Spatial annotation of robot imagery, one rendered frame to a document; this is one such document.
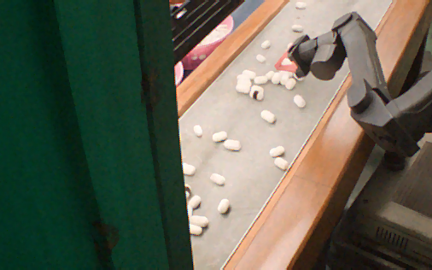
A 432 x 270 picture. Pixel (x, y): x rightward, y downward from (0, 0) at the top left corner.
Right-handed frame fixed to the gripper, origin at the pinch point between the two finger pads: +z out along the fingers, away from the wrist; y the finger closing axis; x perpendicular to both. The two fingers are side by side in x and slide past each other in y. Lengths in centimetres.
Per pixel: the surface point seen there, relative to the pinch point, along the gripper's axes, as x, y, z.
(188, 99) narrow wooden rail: -5.9, 14.6, 16.9
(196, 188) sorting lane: 5.5, 37.4, 6.1
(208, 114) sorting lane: -0.5, 14.7, 14.0
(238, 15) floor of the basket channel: -8, -42, 35
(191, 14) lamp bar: -25.1, 27.8, -12.3
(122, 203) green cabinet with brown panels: -25, 92, -57
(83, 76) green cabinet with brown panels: -33, 93, -64
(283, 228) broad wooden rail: 16.8, 41.4, -12.3
